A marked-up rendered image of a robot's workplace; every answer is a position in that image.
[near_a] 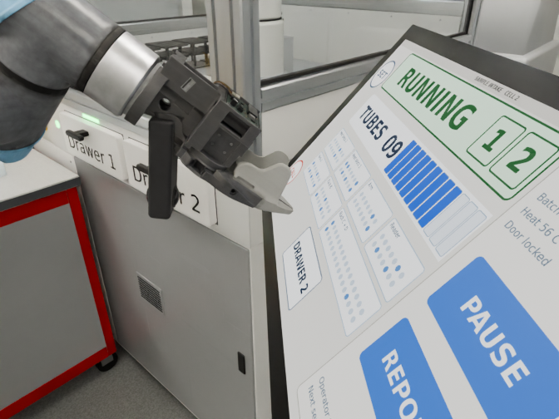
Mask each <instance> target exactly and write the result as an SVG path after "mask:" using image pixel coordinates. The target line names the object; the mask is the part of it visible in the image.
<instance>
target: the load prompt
mask: <svg viewBox="0 0 559 419"><path fill-rule="evenodd" d="M380 88H382V89H383V90H384V91H385V92H386V93H387V94H388V95H389V96H390V97H391V98H392V99H393V100H395V101H396V102H397V103H398V104H399V105H400V106H401V107H402V108H403V109H404V110H405V111H406V112H407V113H408V114H409V115H410V116H411V117H412V118H413V119H414V120H415V121H417V122H418V123H419V124H420V125H421V126H422V127H423V128H424V129H425V130H426V131H427V132H428V133H430V134H431V135H432V136H433V137H434V138H435V139H436V140H437V141H438V142H439V143H440V144H442V145H443V146H444V147H445V148H446V149H447V150H448V151H449V152H450V153H451V154H452V155H454V156H455V157H456V158H457V159H458V160H459V161H460V162H461V163H462V164H463V165H464V166H466V167H467V168H468V169H469V170H470V171H471V172H472V173H473V174H474V175H475V176H476V177H477V178H478V179H479V180H480V181H481V182H482V183H483V184H485V186H486V187H487V188H488V189H490V190H491V191H492V192H493V193H494V194H495V195H496V196H497V197H498V198H499V199H500V200H502V201H503V202H504V203H505V204H507V203H508V202H510V201H511V200H512V199H513V198H514V197H516V196H517V195H518V194H519V193H520V192H522V191H523V190H524V189H525V188H526V187H528V186H529V185H530V184H531V183H532V182H533V181H534V180H535V179H536V178H538V177H539V176H540V175H541V174H542V173H544V172H545V171H546V170H547V169H549V168H550V167H551V166H552V165H553V164H555V163H556V162H557V161H558V160H559V130H558V129H557V128H555V127H553V126H550V125H548V124H547V123H545V122H543V121H541V120H539V119H537V118H536V117H534V116H531V115H529V114H528V113H526V112H525V111H522V110H520V109H518V108H516V107H515V106H513V105H511V104H509V103H507V102H505V101H503V100H501V99H500V98H498V97H496V96H494V95H492V94H490V93H488V92H486V91H484V90H483V89H481V88H479V87H477V86H474V85H473V84H472V83H470V82H468V81H465V80H463V79H462V78H460V77H458V76H456V75H454V74H452V73H451V72H449V71H446V70H444V69H443V68H441V67H439V66H437V65H435V64H433V63H431V62H430V61H428V60H426V59H424V58H422V57H420V56H418V55H416V54H415V53H413V52H411V54H410V55H409V56H408V57H407V58H406V59H405V60H404V61H403V62H402V63H401V65H400V66H399V67H398V68H397V69H396V70H395V71H394V72H393V73H392V75H391V76H390V77H389V78H388V79H387V80H386V81H385V82H384V83H383V85H382V86H381V87H380Z"/></svg>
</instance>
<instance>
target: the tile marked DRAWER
mask: <svg viewBox="0 0 559 419"><path fill-rule="evenodd" d="M282 261H283V269H284V283H285V292H286V299H287V307H288V313H289V312H290V311H291V310H292V309H293V308H294V307H295V306H296V305H297V304H298V303H300V302H301V301H302V300H303V299H304V298H305V297H306V296H307V295H308V294H309V293H310V292H311V291H312V290H313V289H315V288H316V287H317V286H318V285H319V284H320V283H321V282H322V281H323V280H324V278H323V275H322V271H321V267H320V263H319V257H318V253H317V249H316V246H315V242H314V236H313V232H312V228H311V225H310V226H309V227H308V228H307V229H306V230H305V231H304V232H303V233H302V234H301V235H300V236H299V237H298V238H297V239H296V240H295V241H294V242H293V243H292V244H291V245H290V246H289V247H288V248H287V249H286V250H285V251H284V252H283V253H282Z"/></svg>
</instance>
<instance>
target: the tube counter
mask: <svg viewBox="0 0 559 419"><path fill-rule="evenodd" d="M371 156H372V158H373V160H374V162H375V163H376V165H377V166H378V168H379V169H380V171H381V172H382V174H383V176H384V178H385V179H386V181H387V182H388V183H389V185H390V187H391V188H392V190H393V192H394V193H395V194H396V196H397V197H398V199H399V201H400V202H401V204H402V206H403V207H404V208H405V210H406V211H407V213H408V215H409V217H410V218H411V220H412V221H413V223H414V224H415V226H416V227H417V229H418V231H419V233H420V234H421V235H422V236H423V238H424V240H425V241H426V243H427V245H428V247H429V248H430V249H431V250H432V252H433V254H434V256H435V257H436V259H437V260H438V262H439V261H440V260H441V259H443V258H444V257H445V256H446V255H447V254H449V253H450V252H451V251H452V250H453V249H455V248H456V247H457V246H458V245H459V244H460V243H462V242H463V241H464V240H465V239H466V238H467V237H468V236H469V235H471V234H472V233H473V232H474V231H475V230H477V229H478V228H479V227H480V226H481V225H483V224H484V223H485V222H486V221H487V220H489V219H490V218H491V217H492V216H493V215H492V214H491V213H490V212H489V211H488V210H487V209H486V208H485V207H484V206H483V205H482V204H481V203H480V202H479V201H478V200H477V199H476V198H475V197H474V196H473V195H472V194H471V193H470V192H469V191H468V190H467V189H466V188H465V186H464V185H463V184H462V183H461V182H460V181H459V180H458V179H457V178H456V177H455V176H454V175H453V174H452V173H451V172H450V171H449V170H448V169H447V168H446V167H445V166H444V165H443V164H442V163H441V162H440V161H439V160H438V159H437V158H436V157H435V156H434V154H433V153H432V152H431V151H430V150H429V149H428V148H427V147H426V146H425V145H424V144H423V143H422V142H421V141H420V140H419V139H418V138H417V137H416V136H415V135H414V134H413V133H412V132H411V131H410V130H409V129H408V128H407V127H406V126H405V125H404V124H403V123H402V124H401V125H400V126H399V127H398V128H397V129H396V130H395V131H394V133H393V134H392V135H391V136H390V137H389V138H388V139H387V140H386V141H385V142H384V143H383V144H382V145H381V146H380V147H379V148H378V149H377V150H376V151H375V152H374V153H373V154H372V155H371Z"/></svg>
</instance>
